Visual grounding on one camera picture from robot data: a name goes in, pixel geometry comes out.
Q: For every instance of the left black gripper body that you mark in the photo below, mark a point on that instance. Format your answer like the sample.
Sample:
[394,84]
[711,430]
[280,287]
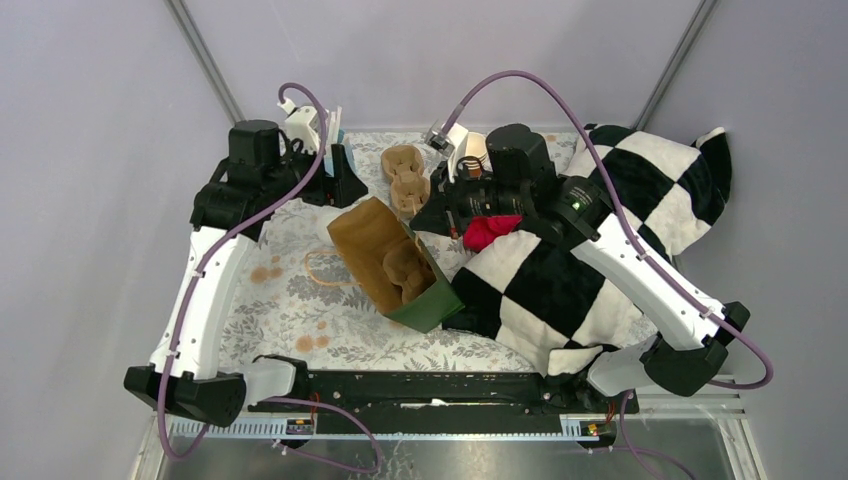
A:
[324,189]

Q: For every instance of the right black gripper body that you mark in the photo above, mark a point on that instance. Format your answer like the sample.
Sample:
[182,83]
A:
[461,199]

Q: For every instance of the brown cardboard cup carrier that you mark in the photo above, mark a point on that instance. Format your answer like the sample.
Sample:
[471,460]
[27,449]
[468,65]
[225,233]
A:
[409,189]

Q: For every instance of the green brown paper bag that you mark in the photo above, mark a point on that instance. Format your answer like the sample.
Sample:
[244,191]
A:
[362,236]

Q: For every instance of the stack of brown paper cups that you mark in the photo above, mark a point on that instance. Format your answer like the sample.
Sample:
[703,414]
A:
[475,158]

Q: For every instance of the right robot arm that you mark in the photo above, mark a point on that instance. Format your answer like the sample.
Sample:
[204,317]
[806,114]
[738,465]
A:
[583,285]

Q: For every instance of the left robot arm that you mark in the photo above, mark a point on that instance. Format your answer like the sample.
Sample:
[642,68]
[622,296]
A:
[265,162]

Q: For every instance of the red cloth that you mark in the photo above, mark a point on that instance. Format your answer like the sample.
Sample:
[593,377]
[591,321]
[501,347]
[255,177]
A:
[482,231]

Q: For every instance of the floral table mat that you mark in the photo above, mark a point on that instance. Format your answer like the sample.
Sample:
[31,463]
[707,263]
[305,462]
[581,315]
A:
[295,299]

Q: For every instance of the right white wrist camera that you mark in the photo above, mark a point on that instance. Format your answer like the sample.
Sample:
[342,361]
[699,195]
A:
[450,143]

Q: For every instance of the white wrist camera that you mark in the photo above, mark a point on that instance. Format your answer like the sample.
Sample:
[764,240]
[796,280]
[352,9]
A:
[303,123]
[450,143]

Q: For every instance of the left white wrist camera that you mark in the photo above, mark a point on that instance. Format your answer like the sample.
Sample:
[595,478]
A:
[303,123]

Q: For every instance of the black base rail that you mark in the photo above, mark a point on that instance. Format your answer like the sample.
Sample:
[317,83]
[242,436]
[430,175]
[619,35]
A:
[445,403]

